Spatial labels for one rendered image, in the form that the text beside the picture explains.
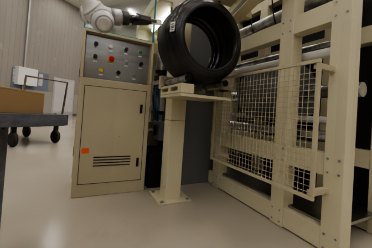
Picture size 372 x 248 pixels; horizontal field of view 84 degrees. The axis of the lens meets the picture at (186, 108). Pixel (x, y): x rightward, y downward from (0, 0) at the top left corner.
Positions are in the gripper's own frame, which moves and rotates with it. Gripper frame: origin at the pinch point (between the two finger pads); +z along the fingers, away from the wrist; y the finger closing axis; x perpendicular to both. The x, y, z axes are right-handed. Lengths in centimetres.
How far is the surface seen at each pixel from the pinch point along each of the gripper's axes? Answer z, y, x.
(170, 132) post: 15, 26, 73
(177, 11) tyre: 10.6, -9.0, -4.0
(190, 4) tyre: 18.6, -11.3, -8.7
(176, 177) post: 19, 26, 109
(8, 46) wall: -325, 1104, -242
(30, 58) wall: -256, 1167, -202
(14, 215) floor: -85, 35, 112
